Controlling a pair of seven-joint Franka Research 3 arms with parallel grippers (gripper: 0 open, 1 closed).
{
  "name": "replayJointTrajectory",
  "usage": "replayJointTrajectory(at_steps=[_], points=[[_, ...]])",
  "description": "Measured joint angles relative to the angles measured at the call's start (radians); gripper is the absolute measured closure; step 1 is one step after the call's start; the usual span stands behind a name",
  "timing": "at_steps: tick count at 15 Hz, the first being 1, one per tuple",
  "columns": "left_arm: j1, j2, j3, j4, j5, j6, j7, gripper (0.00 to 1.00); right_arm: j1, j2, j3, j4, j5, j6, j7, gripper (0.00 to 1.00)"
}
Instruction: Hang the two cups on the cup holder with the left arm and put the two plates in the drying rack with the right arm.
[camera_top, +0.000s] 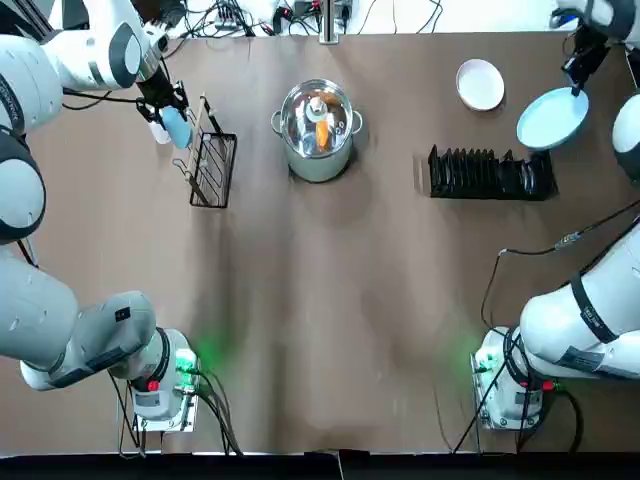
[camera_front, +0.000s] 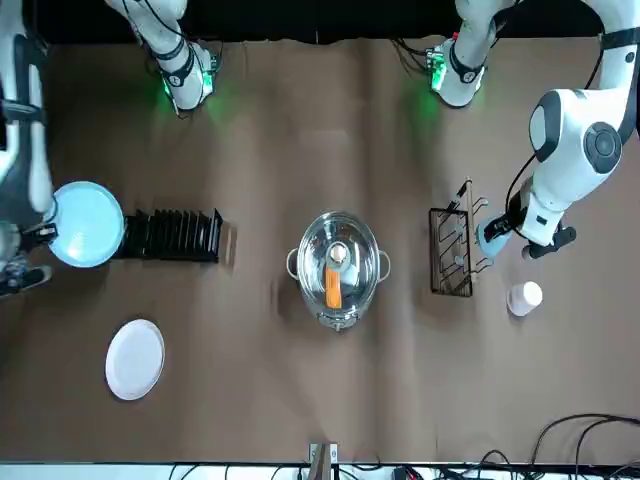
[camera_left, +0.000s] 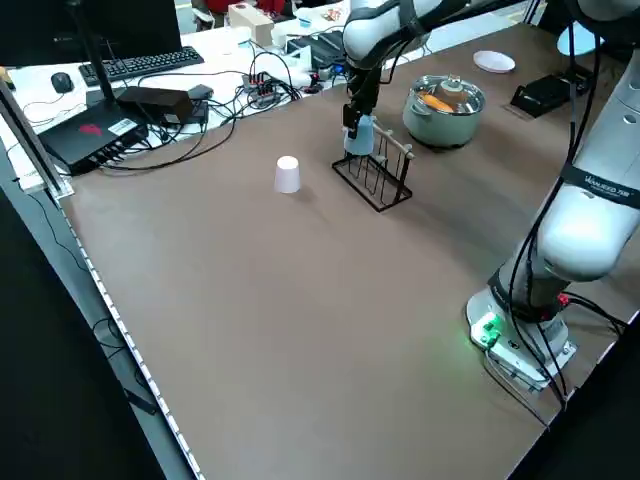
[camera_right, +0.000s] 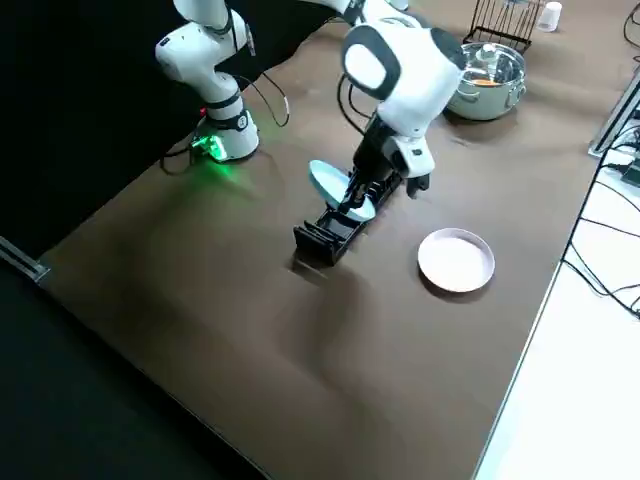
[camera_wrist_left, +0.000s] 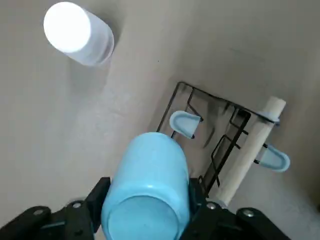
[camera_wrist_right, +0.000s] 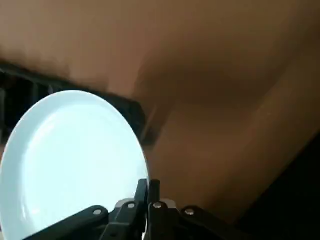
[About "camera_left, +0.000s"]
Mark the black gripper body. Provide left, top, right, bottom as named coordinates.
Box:
left=348, top=63, right=384, bottom=117

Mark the light blue plastic cup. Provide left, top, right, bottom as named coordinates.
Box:
left=343, top=113, right=376, bottom=157

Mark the pink plastic cup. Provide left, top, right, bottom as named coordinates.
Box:
left=273, top=155, right=304, bottom=195

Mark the pink plate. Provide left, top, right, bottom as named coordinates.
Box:
left=473, top=49, right=517, bottom=75

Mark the light blue plate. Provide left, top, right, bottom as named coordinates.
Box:
left=557, top=22, right=604, bottom=56

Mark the black dish drying rack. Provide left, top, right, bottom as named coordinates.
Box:
left=510, top=73, right=594, bottom=120

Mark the metal cooking pot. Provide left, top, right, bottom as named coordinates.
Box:
left=402, top=73, right=487, bottom=150

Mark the usb hub with plugs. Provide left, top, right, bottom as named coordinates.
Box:
left=242, top=72, right=281, bottom=106

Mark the glass pot lid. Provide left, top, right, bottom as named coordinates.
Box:
left=409, top=74, right=486, bottom=115

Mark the cardboard box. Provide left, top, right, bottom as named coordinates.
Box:
left=228, top=3, right=275, bottom=44

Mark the black power brick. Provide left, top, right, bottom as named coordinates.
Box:
left=117, top=85, right=196, bottom=126

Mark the black keyboard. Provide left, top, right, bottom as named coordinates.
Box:
left=78, top=46, right=206, bottom=85

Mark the black monitor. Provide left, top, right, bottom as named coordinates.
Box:
left=0, top=0, right=182, bottom=66

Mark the black stand pole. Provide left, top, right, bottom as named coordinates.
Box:
left=69, top=0, right=119, bottom=109

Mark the black computer box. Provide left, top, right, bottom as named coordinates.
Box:
left=37, top=92, right=151, bottom=176

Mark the black wire cup holder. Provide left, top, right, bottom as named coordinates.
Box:
left=331, top=124, right=416, bottom=214

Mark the black looped cable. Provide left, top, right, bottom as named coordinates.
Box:
left=102, top=119, right=237, bottom=172

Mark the black base cable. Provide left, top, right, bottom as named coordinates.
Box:
left=564, top=293, right=629, bottom=337

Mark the aluminium frame profile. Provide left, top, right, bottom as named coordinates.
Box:
left=0, top=79, right=75, bottom=199

